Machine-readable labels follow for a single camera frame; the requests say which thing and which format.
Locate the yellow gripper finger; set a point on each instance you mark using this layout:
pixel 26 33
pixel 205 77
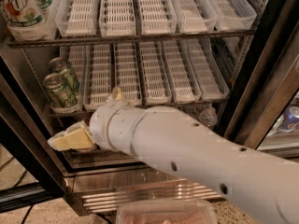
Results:
pixel 76 137
pixel 115 95

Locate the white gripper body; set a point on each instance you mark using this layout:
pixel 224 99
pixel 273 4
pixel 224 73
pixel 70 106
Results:
pixel 99 125

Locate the green soda can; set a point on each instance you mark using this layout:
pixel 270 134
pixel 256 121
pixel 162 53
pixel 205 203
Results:
pixel 63 67
pixel 59 91

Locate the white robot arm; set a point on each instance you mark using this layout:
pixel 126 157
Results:
pixel 170 141

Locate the middle shelf tray two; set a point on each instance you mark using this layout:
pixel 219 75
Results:
pixel 126 72

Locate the shelf tray two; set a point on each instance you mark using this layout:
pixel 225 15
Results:
pixel 117 18
pixel 126 72

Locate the middle shelf tray one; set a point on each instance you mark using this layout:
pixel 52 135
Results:
pixel 98 76

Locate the shelf tray one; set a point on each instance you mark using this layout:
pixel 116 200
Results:
pixel 77 17
pixel 98 76

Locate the middle shelf tray three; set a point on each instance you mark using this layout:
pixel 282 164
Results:
pixel 155 80

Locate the shelf tray three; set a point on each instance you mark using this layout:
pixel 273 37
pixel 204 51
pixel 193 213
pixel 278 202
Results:
pixel 157 17
pixel 155 80

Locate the open fridge door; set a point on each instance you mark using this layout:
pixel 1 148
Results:
pixel 18 135

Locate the middle shelf tray four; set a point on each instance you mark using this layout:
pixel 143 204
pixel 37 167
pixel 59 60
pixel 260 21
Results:
pixel 180 75

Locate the shelf tray four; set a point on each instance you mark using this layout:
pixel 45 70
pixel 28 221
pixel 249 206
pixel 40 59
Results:
pixel 180 75
pixel 194 16

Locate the top shelf tray two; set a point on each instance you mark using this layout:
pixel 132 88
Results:
pixel 117 18

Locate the top shelf tray one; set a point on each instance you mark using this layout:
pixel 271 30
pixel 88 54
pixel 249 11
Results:
pixel 77 17

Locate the top shelf tray three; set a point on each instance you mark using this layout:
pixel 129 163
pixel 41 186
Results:
pixel 157 17

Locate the middle shelf tray five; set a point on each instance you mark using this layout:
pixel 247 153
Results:
pixel 206 70

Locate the shelf tray five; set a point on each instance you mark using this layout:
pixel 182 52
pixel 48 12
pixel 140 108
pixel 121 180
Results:
pixel 233 14
pixel 206 70

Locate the top shelf tray four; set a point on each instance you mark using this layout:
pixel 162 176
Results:
pixel 194 16

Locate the stainless steel fridge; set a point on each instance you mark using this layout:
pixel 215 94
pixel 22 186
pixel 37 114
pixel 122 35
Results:
pixel 261 82

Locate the top shelf tray five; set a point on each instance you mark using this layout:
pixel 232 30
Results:
pixel 233 14

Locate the blue soda can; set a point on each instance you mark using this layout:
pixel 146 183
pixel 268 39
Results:
pixel 290 119

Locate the clear water bottle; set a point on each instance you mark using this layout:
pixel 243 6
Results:
pixel 208 117

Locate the clear plastic food container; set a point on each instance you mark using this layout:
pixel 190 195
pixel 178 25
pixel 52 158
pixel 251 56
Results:
pixel 166 212

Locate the middle wire shelf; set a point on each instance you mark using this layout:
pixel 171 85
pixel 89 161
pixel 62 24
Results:
pixel 84 112

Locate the wire shelf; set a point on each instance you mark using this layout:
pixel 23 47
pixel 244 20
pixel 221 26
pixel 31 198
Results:
pixel 97 39
pixel 84 112

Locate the top wire shelf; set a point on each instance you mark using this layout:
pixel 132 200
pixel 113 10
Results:
pixel 97 39

